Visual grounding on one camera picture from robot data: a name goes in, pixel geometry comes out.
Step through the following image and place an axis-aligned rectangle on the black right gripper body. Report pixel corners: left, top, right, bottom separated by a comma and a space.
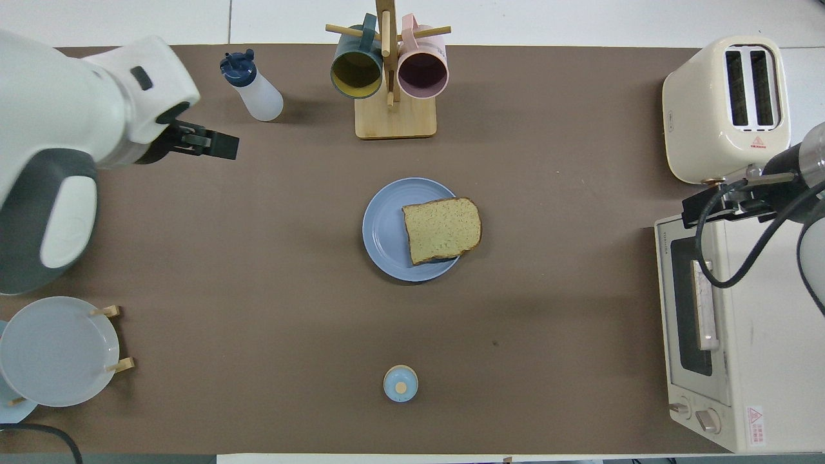
735, 145, 814, 223

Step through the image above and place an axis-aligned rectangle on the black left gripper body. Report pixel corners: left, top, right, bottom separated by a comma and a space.
135, 102, 194, 166

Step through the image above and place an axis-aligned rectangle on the clear bottle with navy cap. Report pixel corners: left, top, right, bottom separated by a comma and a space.
220, 49, 284, 122

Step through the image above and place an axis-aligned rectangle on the brown bread slice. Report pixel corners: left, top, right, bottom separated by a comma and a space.
402, 197, 483, 266

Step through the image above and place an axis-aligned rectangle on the wooden plate rack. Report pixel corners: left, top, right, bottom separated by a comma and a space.
6, 305, 136, 407

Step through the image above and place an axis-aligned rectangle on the grey round plate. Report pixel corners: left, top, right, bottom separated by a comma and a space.
0, 296, 121, 408

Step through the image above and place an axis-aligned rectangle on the light blue round plate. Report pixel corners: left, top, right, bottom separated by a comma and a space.
0, 387, 38, 425

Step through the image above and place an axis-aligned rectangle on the cream two-slot toaster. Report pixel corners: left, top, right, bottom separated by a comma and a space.
663, 37, 791, 186

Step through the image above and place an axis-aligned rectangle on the brown table mat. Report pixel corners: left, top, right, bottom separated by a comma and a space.
0, 45, 729, 455

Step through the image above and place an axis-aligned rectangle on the dark teal mug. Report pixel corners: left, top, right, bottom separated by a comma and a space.
330, 13, 385, 100

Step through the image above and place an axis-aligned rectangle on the wooden mug rack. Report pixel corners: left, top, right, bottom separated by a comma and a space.
325, 0, 452, 140

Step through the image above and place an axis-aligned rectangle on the white toaster oven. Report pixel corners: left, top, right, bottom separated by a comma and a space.
654, 213, 825, 454

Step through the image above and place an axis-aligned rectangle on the pink mug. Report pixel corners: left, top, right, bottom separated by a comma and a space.
396, 14, 449, 100

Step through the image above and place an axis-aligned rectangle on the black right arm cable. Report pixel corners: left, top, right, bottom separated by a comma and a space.
693, 177, 825, 289

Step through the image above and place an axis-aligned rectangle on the black base cable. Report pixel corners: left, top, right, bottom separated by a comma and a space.
0, 422, 84, 464

